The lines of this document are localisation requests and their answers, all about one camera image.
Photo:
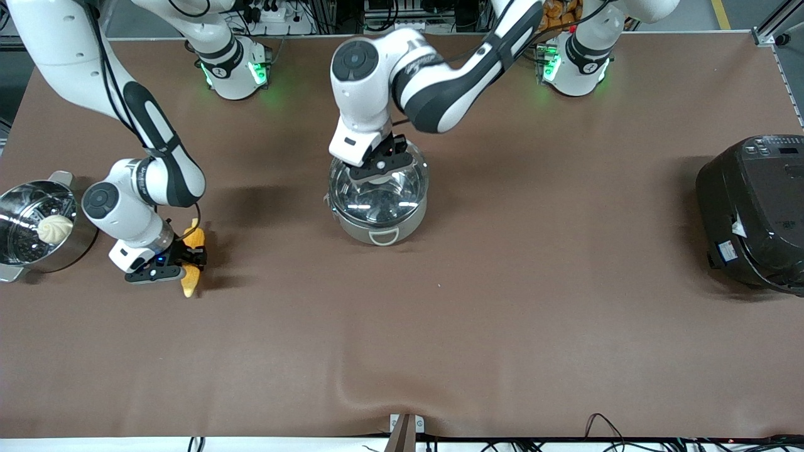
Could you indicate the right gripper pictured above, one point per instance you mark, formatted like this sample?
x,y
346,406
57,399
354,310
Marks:
x,y
183,252

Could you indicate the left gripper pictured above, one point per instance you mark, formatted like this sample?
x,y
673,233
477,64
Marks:
x,y
395,149

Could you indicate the yellow corn cob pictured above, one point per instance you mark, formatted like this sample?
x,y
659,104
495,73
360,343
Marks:
x,y
190,285

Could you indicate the glass lid with copper knob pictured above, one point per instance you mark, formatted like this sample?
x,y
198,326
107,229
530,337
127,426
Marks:
x,y
383,201

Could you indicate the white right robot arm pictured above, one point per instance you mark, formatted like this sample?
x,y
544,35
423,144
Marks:
x,y
157,150

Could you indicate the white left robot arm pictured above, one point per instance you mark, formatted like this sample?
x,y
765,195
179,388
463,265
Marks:
x,y
440,88

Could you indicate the steel steamer pot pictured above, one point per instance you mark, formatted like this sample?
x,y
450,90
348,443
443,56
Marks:
x,y
78,242

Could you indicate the white steamed bun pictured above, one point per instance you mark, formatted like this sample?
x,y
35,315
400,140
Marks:
x,y
55,229

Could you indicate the white power strip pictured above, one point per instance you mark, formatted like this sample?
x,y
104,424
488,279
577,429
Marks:
x,y
271,12

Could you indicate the bag of orange snacks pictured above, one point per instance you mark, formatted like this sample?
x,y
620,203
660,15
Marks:
x,y
559,9

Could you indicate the black rice cooker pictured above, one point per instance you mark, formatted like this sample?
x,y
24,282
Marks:
x,y
760,207

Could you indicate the metal bracket with screws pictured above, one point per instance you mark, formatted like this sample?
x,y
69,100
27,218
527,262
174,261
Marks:
x,y
406,427

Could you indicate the aluminium frame profile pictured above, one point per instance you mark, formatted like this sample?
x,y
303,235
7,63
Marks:
x,y
779,25

